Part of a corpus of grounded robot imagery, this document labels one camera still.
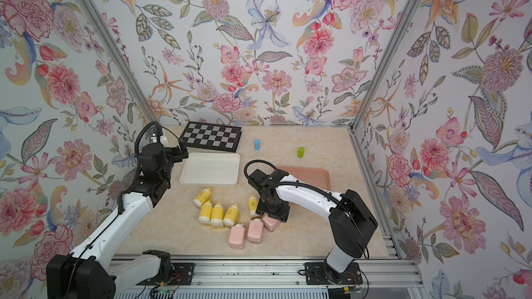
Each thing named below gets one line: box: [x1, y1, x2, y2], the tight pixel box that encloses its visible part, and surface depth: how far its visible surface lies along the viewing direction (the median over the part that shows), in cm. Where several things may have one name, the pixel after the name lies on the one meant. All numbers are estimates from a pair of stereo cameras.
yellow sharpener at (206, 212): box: [198, 200, 213, 224], surface depth 84 cm
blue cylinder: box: [254, 139, 262, 151], surface depth 112 cm
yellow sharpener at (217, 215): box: [210, 202, 226, 227], surface depth 82 cm
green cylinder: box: [297, 146, 305, 159], surface depth 109 cm
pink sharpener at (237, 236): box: [228, 223, 246, 249], surface depth 78 cm
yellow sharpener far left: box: [192, 186, 214, 208], surface depth 87 cm
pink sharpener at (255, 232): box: [247, 218, 264, 244], surface depth 79 cm
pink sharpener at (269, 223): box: [261, 214, 281, 232], surface depth 81 cm
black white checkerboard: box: [179, 121, 243, 153], surface depth 116 cm
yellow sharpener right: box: [247, 194, 260, 221], surface depth 84 cm
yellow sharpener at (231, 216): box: [223, 203, 240, 228], surface depth 82 cm
